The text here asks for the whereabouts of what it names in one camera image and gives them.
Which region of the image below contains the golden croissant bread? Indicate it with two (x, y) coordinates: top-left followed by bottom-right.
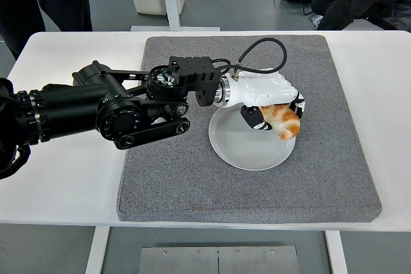
(258, 103), (301, 141)

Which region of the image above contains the round grey plate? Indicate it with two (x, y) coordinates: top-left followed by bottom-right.
(208, 103), (295, 171)

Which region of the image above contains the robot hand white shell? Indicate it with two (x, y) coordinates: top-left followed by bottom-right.
(227, 71), (308, 132)

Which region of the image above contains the white table leg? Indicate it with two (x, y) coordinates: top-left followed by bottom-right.
(324, 230), (348, 274)
(85, 226), (110, 274)

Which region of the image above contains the grey square mat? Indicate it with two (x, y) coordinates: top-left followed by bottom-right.
(116, 34), (383, 223)

